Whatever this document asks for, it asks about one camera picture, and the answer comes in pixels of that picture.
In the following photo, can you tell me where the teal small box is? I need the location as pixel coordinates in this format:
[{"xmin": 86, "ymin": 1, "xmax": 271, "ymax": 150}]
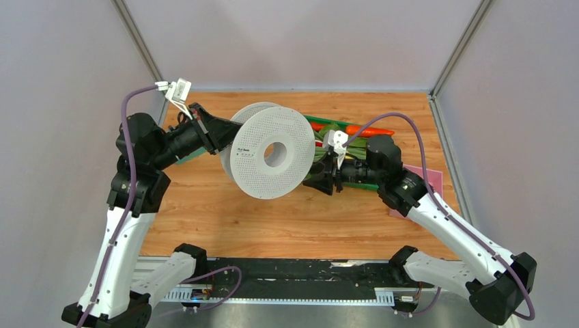
[{"xmin": 176, "ymin": 148, "xmax": 206, "ymax": 165}]

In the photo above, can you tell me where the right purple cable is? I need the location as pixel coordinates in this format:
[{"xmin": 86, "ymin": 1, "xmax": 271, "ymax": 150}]
[{"xmin": 343, "ymin": 112, "xmax": 537, "ymax": 321}]

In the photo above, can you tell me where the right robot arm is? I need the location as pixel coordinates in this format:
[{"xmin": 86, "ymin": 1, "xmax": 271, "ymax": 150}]
[{"xmin": 305, "ymin": 131, "xmax": 537, "ymax": 325}]

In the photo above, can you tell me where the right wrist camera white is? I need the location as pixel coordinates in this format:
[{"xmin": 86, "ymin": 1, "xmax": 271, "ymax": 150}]
[{"xmin": 322, "ymin": 130, "xmax": 348, "ymax": 169}]

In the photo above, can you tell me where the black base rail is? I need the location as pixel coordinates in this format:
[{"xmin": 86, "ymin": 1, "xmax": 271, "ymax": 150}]
[{"xmin": 161, "ymin": 258, "xmax": 436, "ymax": 312}]

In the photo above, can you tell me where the pink plastic box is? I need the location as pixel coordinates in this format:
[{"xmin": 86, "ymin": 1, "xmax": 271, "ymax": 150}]
[{"xmin": 389, "ymin": 164, "xmax": 444, "ymax": 219}]

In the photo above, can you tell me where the green plastic tray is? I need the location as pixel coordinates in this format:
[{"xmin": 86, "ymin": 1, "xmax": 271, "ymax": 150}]
[{"xmin": 305, "ymin": 115, "xmax": 378, "ymax": 191}]

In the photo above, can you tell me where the grey filament spool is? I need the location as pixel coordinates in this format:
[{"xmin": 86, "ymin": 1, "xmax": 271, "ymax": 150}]
[{"xmin": 220, "ymin": 102, "xmax": 315, "ymax": 200}]

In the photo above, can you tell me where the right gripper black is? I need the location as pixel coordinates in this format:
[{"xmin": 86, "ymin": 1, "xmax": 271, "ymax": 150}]
[{"xmin": 302, "ymin": 150, "xmax": 384, "ymax": 195}]

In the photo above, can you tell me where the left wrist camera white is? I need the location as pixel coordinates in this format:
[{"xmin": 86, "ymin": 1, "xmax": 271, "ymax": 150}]
[{"xmin": 154, "ymin": 78, "xmax": 194, "ymax": 120}]

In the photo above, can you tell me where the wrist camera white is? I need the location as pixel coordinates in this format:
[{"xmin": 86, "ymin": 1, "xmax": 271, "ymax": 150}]
[
  {"xmin": 154, "ymin": 78, "xmax": 194, "ymax": 120},
  {"xmin": 322, "ymin": 130, "xmax": 348, "ymax": 169}
]

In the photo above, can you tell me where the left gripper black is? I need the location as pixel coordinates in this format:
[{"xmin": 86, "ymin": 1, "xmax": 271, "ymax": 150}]
[{"xmin": 150, "ymin": 102, "xmax": 249, "ymax": 171}]

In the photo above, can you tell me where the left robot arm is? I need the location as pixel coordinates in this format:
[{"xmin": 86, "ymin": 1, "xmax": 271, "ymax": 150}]
[{"xmin": 61, "ymin": 103, "xmax": 241, "ymax": 327}]

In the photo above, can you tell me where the orange carrot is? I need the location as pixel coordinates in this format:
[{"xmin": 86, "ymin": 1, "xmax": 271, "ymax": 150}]
[{"xmin": 345, "ymin": 125, "xmax": 395, "ymax": 138}]

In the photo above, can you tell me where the green leafy vegetable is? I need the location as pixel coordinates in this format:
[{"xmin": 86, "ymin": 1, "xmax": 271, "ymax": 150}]
[{"xmin": 311, "ymin": 122, "xmax": 367, "ymax": 162}]

